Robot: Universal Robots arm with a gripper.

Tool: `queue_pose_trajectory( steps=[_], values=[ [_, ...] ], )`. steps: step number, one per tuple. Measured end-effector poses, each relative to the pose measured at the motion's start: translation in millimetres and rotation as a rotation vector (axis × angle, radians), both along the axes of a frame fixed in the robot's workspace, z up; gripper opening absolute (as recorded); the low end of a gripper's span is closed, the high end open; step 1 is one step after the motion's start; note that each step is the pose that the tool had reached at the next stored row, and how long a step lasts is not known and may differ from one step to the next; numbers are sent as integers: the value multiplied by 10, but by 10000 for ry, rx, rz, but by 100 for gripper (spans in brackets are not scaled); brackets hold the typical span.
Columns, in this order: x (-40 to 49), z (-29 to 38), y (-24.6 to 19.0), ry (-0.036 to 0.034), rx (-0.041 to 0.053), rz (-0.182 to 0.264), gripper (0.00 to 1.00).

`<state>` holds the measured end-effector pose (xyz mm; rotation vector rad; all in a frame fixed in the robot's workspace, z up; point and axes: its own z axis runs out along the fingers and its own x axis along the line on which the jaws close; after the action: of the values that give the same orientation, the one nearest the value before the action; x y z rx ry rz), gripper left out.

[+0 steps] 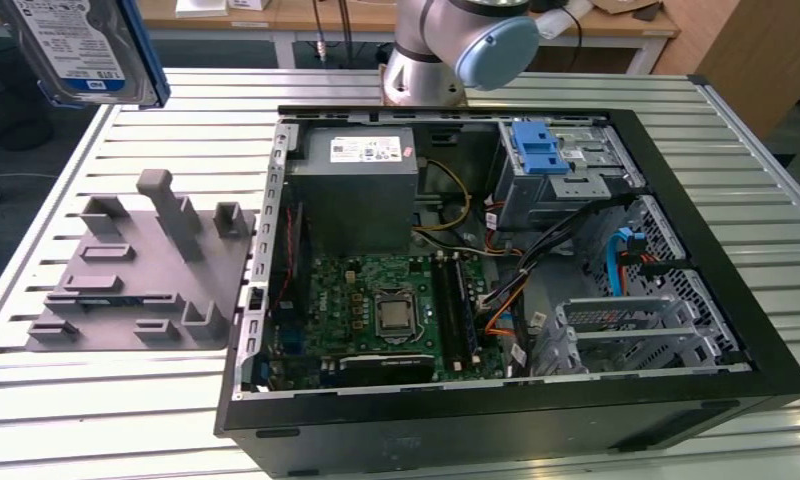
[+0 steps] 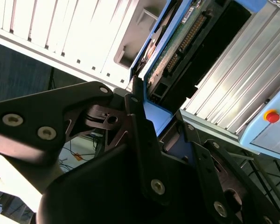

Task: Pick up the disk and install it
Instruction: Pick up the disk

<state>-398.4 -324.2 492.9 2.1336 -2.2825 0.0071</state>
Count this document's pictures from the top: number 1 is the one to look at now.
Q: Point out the hard disk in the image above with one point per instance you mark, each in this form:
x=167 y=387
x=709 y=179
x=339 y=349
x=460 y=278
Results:
x=81 y=50

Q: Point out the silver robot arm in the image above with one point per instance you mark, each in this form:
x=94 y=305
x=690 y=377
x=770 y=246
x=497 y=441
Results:
x=428 y=50

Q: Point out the grey power supply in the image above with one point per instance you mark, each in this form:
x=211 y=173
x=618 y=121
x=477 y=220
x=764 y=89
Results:
x=354 y=210

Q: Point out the CPU socket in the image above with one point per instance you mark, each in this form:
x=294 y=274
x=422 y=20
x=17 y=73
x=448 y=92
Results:
x=401 y=295

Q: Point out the green motherboard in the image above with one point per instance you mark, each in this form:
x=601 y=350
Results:
x=347 y=285

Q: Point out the silver CPU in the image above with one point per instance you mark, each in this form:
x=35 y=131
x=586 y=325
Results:
x=397 y=315

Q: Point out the black RAM slot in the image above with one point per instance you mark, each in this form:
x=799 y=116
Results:
x=448 y=310

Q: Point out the RAM stick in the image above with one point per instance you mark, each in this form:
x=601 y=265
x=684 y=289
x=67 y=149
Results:
x=107 y=302
x=469 y=305

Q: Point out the black graphics card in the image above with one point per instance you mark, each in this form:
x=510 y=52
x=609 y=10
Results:
x=387 y=370

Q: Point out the blue plastic drive latch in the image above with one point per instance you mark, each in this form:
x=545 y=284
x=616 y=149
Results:
x=534 y=150

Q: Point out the grey parts rack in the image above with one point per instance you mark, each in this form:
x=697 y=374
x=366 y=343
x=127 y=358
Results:
x=154 y=280

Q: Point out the black PC case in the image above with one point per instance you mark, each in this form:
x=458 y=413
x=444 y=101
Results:
x=441 y=435

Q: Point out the white plastic tube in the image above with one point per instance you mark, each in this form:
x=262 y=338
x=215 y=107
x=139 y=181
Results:
x=557 y=22

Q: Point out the wooden desk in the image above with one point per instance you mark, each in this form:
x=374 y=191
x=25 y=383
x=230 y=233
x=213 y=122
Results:
x=241 y=22

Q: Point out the white box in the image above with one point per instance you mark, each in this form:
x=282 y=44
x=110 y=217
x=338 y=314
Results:
x=201 y=7
x=250 y=4

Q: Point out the brown cardboard piece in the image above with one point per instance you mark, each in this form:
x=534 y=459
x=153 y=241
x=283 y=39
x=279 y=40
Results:
x=624 y=6

